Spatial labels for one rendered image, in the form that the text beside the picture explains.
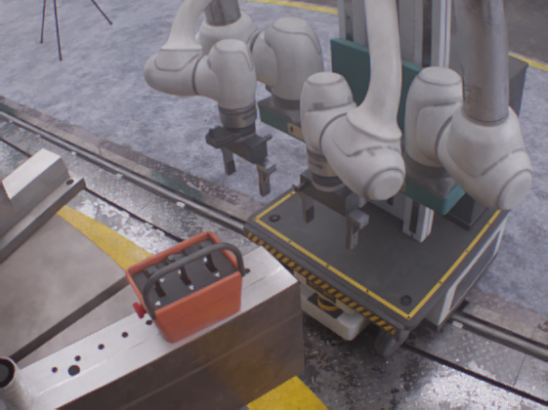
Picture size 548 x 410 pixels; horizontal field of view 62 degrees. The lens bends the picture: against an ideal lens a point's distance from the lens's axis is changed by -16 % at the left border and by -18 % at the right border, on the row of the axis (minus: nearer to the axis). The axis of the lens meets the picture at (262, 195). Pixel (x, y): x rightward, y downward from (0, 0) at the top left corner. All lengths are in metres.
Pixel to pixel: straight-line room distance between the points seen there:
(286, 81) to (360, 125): 0.61
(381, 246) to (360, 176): 0.84
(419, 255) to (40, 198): 1.42
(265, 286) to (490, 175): 0.52
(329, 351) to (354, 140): 1.06
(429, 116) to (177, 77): 0.58
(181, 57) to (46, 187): 1.03
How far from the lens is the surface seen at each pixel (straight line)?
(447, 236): 1.74
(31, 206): 2.08
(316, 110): 0.99
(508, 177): 1.02
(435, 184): 1.26
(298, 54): 1.42
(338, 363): 1.78
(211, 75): 1.19
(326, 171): 1.07
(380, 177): 0.86
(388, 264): 1.63
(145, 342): 1.06
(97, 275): 1.76
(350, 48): 1.46
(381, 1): 0.92
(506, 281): 2.10
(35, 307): 1.77
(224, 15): 1.46
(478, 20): 0.89
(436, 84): 1.16
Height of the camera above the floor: 1.52
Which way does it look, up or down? 40 degrees down
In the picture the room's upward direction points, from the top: 7 degrees counter-clockwise
